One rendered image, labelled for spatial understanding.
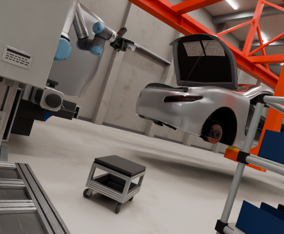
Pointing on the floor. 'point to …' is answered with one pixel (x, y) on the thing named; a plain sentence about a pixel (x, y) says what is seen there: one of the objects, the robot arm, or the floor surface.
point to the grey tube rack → (282, 148)
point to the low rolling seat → (115, 179)
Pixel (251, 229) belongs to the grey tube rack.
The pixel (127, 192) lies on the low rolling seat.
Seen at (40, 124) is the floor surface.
